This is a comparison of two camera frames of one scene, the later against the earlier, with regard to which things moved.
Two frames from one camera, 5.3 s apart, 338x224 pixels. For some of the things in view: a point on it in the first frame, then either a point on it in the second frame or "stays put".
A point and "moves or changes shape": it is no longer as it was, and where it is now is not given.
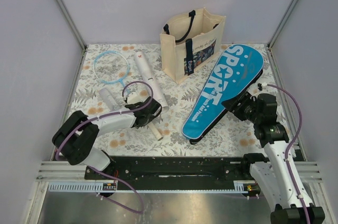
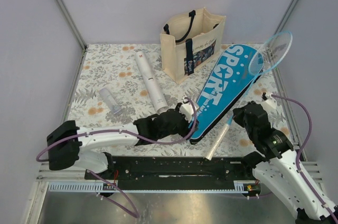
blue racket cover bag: [242, 66] moves or changes shape
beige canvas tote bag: [189, 40] stays put
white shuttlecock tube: [158, 95] stays put
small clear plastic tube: [112, 102] stays put
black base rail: [174, 173] stays put
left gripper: [138, 104] to [185, 131]
